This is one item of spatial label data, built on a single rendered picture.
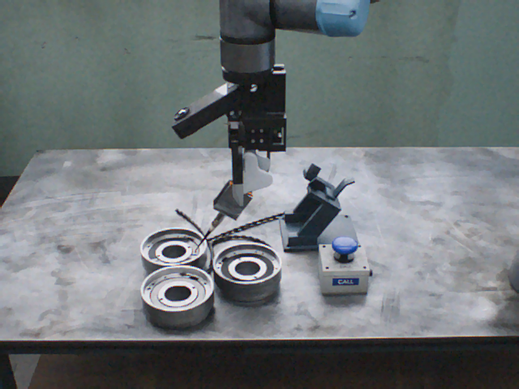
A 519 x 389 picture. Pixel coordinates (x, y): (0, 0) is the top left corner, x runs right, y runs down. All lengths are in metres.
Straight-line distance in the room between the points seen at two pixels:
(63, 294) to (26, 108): 1.79
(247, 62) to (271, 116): 0.09
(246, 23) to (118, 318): 0.46
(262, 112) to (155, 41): 1.67
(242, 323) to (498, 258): 0.45
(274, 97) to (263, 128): 0.05
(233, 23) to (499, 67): 1.97
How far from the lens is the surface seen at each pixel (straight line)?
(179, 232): 1.12
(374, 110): 2.70
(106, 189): 1.33
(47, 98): 2.76
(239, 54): 0.89
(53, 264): 1.15
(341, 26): 0.84
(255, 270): 1.06
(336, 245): 1.02
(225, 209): 1.02
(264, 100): 0.94
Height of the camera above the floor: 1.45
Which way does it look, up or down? 31 degrees down
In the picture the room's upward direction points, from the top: straight up
